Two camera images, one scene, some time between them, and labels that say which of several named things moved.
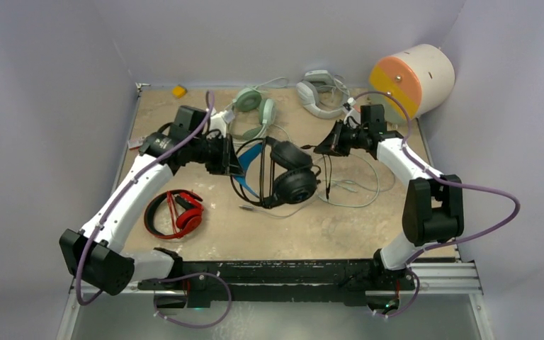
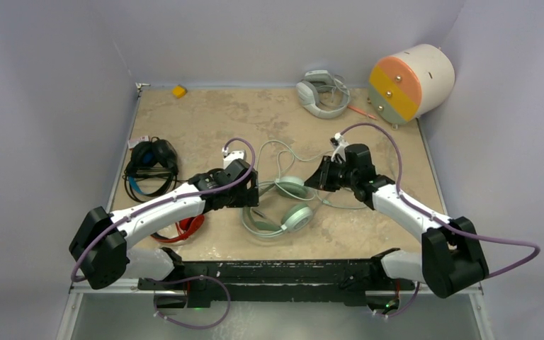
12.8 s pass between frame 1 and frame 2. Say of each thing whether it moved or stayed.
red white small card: stayed
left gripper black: moved
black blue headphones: moved
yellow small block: stayed
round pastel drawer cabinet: stayed
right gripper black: moved
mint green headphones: moved
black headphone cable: moved
